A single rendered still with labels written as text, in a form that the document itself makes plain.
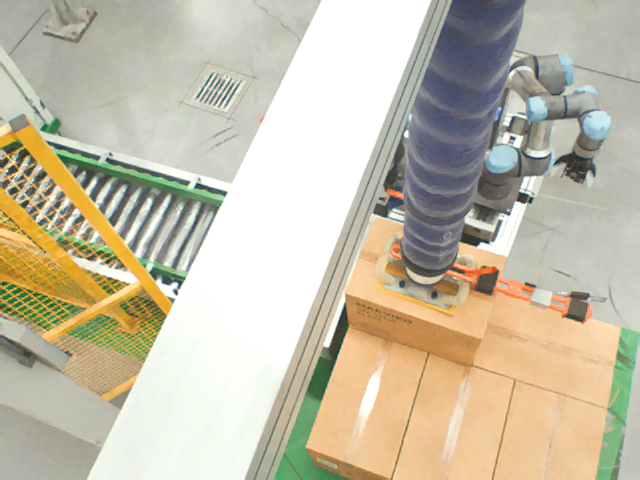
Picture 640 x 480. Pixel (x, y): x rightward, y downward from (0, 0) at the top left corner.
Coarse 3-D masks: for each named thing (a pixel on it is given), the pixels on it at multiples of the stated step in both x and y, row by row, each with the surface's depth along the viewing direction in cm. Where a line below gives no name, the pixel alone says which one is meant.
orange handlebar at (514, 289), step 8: (392, 192) 278; (392, 248) 266; (392, 256) 265; (400, 256) 264; (456, 264) 260; (448, 272) 259; (464, 280) 258; (472, 280) 257; (504, 280) 256; (512, 280) 255; (496, 288) 255; (504, 288) 254; (512, 288) 253; (520, 288) 253; (528, 288) 253; (512, 296) 254; (520, 296) 252; (528, 296) 252; (552, 296) 251; (552, 304) 250; (560, 312) 250
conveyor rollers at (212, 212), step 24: (24, 168) 367; (72, 168) 365; (24, 192) 359; (120, 192) 354; (168, 192) 351; (72, 216) 349; (120, 216) 347; (144, 216) 347; (192, 216) 343; (96, 240) 342; (144, 240) 339; (168, 240) 340; (120, 264) 336; (168, 264) 331
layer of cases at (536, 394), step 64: (512, 320) 304; (384, 384) 295; (448, 384) 293; (512, 384) 291; (576, 384) 288; (320, 448) 284; (384, 448) 282; (448, 448) 280; (512, 448) 278; (576, 448) 276
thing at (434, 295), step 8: (392, 272) 274; (400, 280) 270; (408, 280) 271; (376, 288) 271; (384, 288) 271; (392, 288) 270; (400, 288) 270; (432, 288) 269; (440, 288) 269; (400, 296) 269; (408, 296) 268; (416, 296) 268; (432, 296) 265; (440, 296) 267; (424, 304) 266; (432, 304) 266; (440, 304) 265; (448, 312) 264
